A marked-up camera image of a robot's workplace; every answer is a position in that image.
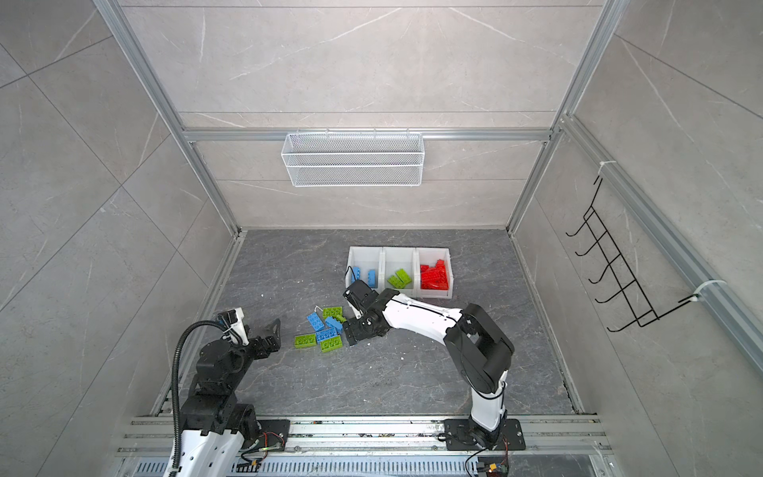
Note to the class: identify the red arch lego piece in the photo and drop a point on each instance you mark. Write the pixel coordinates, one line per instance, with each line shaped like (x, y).
(438, 277)

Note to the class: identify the white wire mesh basket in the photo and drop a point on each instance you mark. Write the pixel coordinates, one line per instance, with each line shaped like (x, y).
(354, 159)

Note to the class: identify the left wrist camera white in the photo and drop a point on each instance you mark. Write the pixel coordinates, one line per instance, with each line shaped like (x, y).
(233, 322)

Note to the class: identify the black wire hook rack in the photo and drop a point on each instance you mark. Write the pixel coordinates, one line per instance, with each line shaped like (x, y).
(628, 288)

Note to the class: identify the green lego brick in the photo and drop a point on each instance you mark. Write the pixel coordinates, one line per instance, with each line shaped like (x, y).
(334, 312)
(404, 276)
(395, 282)
(331, 344)
(305, 341)

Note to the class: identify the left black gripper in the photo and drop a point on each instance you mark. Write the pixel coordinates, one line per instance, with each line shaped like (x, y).
(270, 342)

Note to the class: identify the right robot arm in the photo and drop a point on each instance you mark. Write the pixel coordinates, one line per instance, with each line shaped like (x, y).
(481, 352)

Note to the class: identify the green lego brick bottom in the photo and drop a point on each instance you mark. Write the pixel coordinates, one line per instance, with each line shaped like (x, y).
(331, 344)

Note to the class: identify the white three-compartment bin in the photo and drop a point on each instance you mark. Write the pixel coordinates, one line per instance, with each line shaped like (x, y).
(416, 272)

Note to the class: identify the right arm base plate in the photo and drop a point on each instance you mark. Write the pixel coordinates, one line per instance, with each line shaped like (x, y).
(465, 434)

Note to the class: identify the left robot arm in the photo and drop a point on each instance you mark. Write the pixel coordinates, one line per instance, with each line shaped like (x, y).
(212, 430)

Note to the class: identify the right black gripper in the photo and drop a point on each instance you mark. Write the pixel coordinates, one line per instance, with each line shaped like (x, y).
(354, 334)

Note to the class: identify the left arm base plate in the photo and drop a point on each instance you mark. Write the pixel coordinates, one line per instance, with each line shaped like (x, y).
(265, 435)

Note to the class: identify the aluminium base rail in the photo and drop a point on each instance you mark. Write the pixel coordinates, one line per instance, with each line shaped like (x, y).
(392, 445)

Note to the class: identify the red lego brick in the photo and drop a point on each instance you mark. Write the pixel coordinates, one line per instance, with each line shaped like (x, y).
(424, 273)

